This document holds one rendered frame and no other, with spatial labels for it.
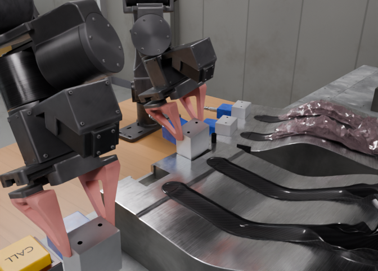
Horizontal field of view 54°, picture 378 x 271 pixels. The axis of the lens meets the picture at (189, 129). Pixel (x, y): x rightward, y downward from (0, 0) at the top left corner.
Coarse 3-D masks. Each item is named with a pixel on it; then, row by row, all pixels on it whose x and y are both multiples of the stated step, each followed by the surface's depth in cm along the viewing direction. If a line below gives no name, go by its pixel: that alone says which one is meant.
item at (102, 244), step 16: (80, 224) 41; (96, 224) 40; (48, 240) 41; (80, 240) 37; (96, 240) 37; (112, 240) 38; (64, 256) 38; (80, 256) 36; (96, 256) 37; (112, 256) 39
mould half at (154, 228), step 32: (160, 160) 65; (256, 160) 66; (128, 192) 56; (160, 192) 56; (224, 192) 57; (256, 192) 57; (128, 224) 54; (160, 224) 50; (192, 224) 50; (160, 256) 50; (192, 256) 45; (224, 256) 44; (256, 256) 41; (288, 256) 39; (320, 256) 38
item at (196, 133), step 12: (156, 120) 71; (180, 120) 68; (192, 120) 66; (168, 132) 67; (192, 132) 64; (204, 132) 65; (180, 144) 65; (192, 144) 64; (204, 144) 67; (192, 156) 65
